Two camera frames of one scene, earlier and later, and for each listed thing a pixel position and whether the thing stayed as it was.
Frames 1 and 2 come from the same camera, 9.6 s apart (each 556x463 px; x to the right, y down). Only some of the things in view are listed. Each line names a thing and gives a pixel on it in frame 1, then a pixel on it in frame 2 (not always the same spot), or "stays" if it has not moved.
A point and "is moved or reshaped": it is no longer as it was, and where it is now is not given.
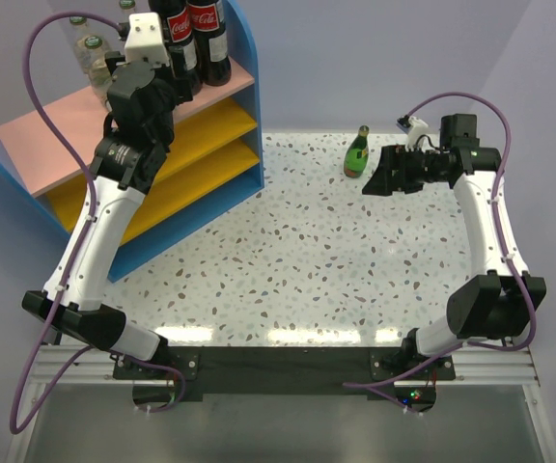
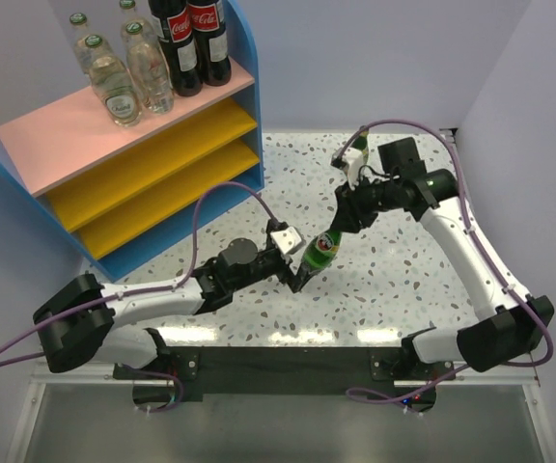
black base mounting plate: x=287 y=372 stays
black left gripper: x=179 y=84 → x=286 y=275
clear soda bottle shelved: x=127 y=8 stays
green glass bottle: x=356 y=155 stays
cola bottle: x=178 y=38 stays
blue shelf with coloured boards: x=214 y=161 stays
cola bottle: x=208 y=24 stays
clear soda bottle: x=167 y=37 is moved or reshaped
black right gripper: x=382 y=181 → x=351 y=215
